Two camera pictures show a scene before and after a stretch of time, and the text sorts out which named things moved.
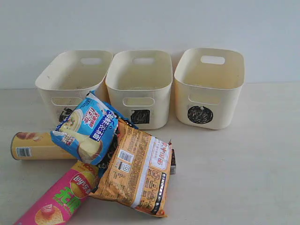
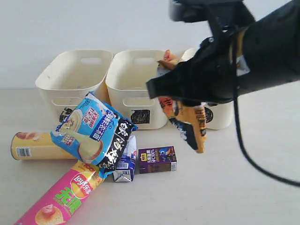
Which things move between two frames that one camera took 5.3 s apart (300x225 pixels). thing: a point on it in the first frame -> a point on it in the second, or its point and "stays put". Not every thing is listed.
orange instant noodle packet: (139, 173) -> (188, 121)
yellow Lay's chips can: (37, 146) stays put
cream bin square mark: (139, 84) stays put
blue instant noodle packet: (89, 130) stays put
